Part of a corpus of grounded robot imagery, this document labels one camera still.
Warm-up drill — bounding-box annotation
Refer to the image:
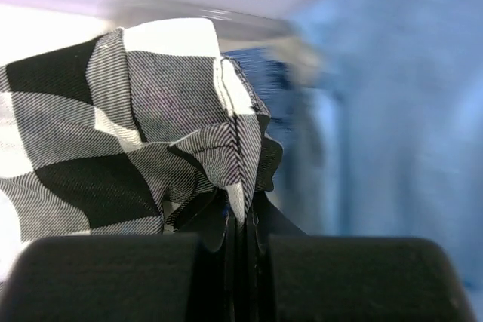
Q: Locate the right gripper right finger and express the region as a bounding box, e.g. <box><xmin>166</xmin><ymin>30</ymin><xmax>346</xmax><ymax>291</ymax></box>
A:
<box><xmin>245</xmin><ymin>192</ymin><xmax>475</xmax><ymax>321</ymax></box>

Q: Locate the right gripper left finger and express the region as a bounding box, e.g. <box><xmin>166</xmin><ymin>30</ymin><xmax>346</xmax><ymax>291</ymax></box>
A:
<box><xmin>1</xmin><ymin>192</ymin><xmax>232</xmax><ymax>321</ymax></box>

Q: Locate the black white plaid shirt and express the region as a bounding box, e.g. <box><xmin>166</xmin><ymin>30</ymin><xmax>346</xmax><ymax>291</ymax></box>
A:
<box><xmin>0</xmin><ymin>17</ymin><xmax>284</xmax><ymax>274</ymax></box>

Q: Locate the blue checked shirt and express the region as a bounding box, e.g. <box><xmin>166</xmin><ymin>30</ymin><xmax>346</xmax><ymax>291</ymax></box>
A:
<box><xmin>225</xmin><ymin>48</ymin><xmax>323</xmax><ymax>191</ymax></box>

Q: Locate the light blue shirt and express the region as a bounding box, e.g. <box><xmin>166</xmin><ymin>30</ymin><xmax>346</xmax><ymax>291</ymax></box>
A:
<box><xmin>271</xmin><ymin>0</ymin><xmax>483</xmax><ymax>293</ymax></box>

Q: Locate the clear plastic bin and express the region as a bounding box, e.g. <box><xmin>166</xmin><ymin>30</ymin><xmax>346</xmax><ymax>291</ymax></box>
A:
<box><xmin>100</xmin><ymin>0</ymin><xmax>322</xmax><ymax>85</ymax></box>

